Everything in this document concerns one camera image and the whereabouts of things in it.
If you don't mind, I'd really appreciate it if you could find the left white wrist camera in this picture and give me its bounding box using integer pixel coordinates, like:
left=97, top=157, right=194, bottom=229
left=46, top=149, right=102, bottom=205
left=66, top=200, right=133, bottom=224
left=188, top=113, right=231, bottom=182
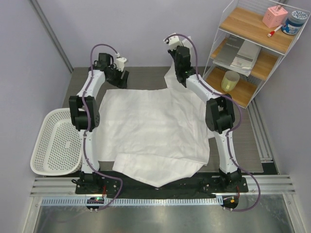
left=115, top=56, right=128, bottom=72

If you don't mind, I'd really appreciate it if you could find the pale yellow cup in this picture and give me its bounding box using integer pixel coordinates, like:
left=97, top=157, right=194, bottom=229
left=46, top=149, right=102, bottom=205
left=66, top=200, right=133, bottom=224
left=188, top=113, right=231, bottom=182
left=221, top=70, right=240, bottom=92

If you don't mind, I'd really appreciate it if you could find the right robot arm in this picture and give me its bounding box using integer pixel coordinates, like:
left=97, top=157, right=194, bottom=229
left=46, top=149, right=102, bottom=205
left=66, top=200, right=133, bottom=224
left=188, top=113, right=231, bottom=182
left=168, top=46, right=242, bottom=192

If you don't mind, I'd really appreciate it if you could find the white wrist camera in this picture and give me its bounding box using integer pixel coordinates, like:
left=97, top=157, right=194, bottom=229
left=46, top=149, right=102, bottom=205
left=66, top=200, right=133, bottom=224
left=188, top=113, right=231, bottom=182
left=115, top=56, right=128, bottom=72
left=163, top=34, right=183, bottom=51

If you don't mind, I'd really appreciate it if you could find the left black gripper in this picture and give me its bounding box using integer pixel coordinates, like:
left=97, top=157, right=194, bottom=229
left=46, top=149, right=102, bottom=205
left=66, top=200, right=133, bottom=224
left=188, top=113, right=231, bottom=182
left=106, top=65, right=128, bottom=89

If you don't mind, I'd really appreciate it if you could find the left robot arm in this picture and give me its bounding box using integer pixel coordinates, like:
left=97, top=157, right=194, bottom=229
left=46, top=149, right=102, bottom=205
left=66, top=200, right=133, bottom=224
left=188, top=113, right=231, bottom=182
left=69, top=53, right=129, bottom=194

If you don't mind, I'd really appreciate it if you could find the grey wall corner strip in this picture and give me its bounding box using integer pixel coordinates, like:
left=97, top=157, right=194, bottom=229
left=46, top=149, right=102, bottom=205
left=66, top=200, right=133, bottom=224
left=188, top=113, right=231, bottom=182
left=28, top=0, right=73, bottom=73

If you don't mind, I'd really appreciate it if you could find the pink cube power adapter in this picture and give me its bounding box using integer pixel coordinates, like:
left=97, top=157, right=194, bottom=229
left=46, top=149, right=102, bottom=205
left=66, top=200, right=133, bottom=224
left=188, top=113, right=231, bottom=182
left=262, top=5, right=288, bottom=28

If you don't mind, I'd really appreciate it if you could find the light grey booklet stack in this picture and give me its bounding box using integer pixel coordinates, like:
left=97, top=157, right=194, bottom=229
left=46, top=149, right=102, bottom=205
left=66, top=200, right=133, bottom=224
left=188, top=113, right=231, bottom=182
left=230, top=41, right=261, bottom=76

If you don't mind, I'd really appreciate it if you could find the blue lidded jar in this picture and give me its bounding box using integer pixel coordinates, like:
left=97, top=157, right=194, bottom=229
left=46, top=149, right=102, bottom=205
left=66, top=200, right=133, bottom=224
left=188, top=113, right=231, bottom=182
left=281, top=10, right=308, bottom=35

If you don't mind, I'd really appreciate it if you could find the white long sleeve shirt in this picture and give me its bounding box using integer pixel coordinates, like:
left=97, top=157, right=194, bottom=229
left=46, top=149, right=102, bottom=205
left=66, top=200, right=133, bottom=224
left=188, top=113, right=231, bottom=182
left=96, top=67, right=212, bottom=187

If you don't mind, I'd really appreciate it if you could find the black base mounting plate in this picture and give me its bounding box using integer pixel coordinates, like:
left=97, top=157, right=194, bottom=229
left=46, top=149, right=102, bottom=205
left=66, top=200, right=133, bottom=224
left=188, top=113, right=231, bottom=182
left=71, top=171, right=248, bottom=199

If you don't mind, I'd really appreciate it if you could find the red white marker pen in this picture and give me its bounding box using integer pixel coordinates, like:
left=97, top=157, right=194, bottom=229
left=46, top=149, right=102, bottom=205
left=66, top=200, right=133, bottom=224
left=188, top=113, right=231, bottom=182
left=267, top=24, right=283, bottom=37

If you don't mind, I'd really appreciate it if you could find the white wire wooden shelf rack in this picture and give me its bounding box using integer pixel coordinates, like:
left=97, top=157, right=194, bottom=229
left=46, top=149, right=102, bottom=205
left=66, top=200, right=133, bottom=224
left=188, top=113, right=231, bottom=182
left=203, top=0, right=311, bottom=108

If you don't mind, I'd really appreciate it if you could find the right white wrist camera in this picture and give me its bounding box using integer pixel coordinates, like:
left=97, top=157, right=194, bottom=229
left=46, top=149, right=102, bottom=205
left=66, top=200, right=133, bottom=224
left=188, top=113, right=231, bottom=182
left=163, top=34, right=183, bottom=51

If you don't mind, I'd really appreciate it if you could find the white perforated plastic basket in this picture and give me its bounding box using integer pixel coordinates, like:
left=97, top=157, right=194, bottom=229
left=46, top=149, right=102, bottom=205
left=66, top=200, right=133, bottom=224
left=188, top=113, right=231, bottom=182
left=30, top=108, right=82, bottom=176

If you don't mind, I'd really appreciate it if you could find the slotted grey cable duct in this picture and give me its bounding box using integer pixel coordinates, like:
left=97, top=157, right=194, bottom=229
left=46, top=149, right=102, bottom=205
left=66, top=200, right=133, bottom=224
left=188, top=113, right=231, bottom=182
left=41, top=196, right=223, bottom=207

